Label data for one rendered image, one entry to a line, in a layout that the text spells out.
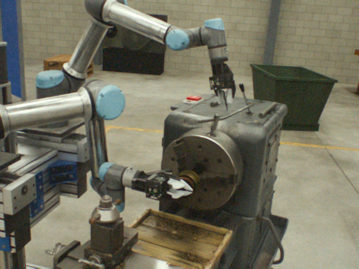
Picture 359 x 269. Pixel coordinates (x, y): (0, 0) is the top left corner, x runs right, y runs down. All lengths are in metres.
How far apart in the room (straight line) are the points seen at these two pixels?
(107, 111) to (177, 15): 10.24
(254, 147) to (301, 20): 10.11
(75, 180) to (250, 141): 0.77
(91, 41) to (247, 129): 0.77
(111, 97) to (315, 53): 10.61
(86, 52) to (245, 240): 1.08
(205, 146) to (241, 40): 10.04
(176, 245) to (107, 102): 0.56
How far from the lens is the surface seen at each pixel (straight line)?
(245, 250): 1.84
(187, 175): 1.46
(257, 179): 1.69
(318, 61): 11.83
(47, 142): 1.85
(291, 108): 6.21
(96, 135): 1.56
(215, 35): 1.59
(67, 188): 1.88
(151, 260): 1.25
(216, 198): 1.59
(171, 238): 1.52
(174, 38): 1.48
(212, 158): 1.53
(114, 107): 1.38
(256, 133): 1.64
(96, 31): 1.80
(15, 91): 6.67
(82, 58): 1.85
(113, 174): 1.50
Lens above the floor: 1.69
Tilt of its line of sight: 18 degrees down
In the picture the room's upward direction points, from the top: 4 degrees clockwise
